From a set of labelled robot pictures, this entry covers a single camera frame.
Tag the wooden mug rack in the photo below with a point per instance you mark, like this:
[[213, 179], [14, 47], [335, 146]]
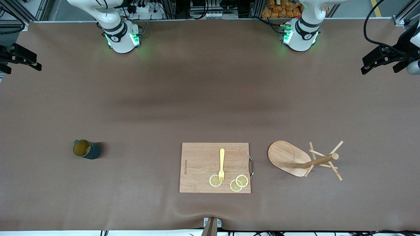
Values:
[[282, 157]]

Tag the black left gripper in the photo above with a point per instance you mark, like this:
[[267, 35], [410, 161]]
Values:
[[394, 54]]

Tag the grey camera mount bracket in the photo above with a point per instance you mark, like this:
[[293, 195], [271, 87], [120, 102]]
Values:
[[211, 229]]

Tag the aluminium frame post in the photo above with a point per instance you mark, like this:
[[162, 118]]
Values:
[[42, 8], [402, 18]]

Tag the dark green cup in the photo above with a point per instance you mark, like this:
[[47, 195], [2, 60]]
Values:
[[93, 152]]

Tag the yellow plastic fork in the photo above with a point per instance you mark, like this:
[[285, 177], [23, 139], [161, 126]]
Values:
[[222, 160]]

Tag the wooden cutting board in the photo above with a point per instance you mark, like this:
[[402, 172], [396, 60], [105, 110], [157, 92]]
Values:
[[197, 164]]

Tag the lemon slice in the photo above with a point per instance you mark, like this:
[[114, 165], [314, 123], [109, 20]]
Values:
[[242, 180], [213, 182], [234, 187]]

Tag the white power strip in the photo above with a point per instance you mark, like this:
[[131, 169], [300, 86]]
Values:
[[144, 9]]

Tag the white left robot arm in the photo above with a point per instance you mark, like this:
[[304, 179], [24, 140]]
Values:
[[300, 36]]

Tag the orange snack bag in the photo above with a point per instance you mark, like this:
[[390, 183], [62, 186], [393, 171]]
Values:
[[279, 11]]

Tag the brown table mat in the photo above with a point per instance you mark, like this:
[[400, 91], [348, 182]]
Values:
[[98, 98]]

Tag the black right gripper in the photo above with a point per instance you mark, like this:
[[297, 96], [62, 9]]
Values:
[[6, 54]]

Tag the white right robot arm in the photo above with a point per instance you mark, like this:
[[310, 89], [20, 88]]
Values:
[[121, 36]]

